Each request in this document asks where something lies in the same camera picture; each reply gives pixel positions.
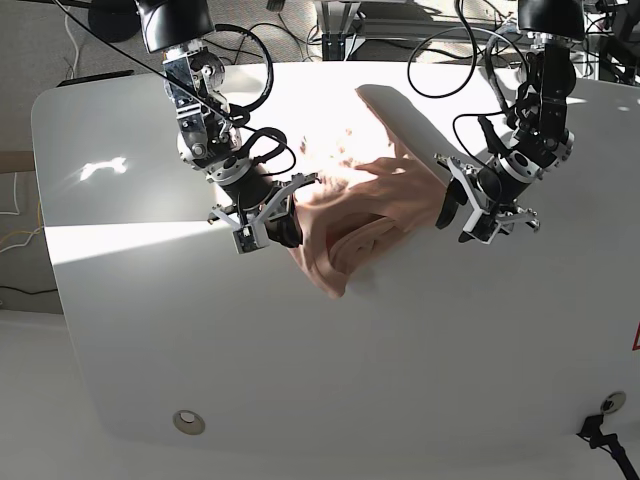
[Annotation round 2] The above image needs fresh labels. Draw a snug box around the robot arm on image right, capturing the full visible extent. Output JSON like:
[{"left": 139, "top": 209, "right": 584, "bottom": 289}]
[{"left": 436, "top": 1, "right": 585, "bottom": 244}]

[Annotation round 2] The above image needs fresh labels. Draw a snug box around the peach pink T-shirt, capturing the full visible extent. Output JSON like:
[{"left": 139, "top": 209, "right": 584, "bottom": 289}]
[{"left": 290, "top": 84, "right": 458, "bottom": 299}]

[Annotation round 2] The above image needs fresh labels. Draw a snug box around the black round stand base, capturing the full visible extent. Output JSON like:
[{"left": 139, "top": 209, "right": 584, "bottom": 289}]
[{"left": 88, "top": 0, "right": 141, "bottom": 43}]

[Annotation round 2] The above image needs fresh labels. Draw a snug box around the round metal table grommet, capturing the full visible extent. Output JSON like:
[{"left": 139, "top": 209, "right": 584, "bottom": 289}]
[{"left": 172, "top": 410, "right": 206, "bottom": 436}]

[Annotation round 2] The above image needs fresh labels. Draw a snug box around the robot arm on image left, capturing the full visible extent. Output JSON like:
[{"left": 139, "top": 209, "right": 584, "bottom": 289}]
[{"left": 136, "top": 1, "right": 318, "bottom": 254}]

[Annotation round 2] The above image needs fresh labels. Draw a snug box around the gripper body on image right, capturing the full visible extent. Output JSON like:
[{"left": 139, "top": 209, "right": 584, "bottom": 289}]
[{"left": 435, "top": 152, "right": 541, "bottom": 234}]

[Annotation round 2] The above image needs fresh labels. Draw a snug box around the aluminium frame post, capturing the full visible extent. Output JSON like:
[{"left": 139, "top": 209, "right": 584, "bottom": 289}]
[{"left": 314, "top": 1, "right": 361, "bottom": 61}]

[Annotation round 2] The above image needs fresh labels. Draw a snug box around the white cable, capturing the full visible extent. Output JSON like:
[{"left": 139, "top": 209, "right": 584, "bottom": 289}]
[{"left": 63, "top": 4, "right": 82, "bottom": 81}]

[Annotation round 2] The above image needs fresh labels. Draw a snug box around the black cable clamp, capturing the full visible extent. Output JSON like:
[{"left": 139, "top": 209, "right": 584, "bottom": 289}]
[{"left": 577, "top": 414, "right": 639, "bottom": 480}]

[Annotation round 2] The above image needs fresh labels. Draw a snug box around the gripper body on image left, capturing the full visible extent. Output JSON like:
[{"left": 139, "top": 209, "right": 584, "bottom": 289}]
[{"left": 207, "top": 167, "right": 318, "bottom": 230}]

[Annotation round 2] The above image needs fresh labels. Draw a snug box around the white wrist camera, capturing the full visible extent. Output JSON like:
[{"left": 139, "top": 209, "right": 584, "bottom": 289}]
[
  {"left": 458, "top": 209, "right": 487, "bottom": 243},
  {"left": 232, "top": 223, "right": 270, "bottom": 254}
]

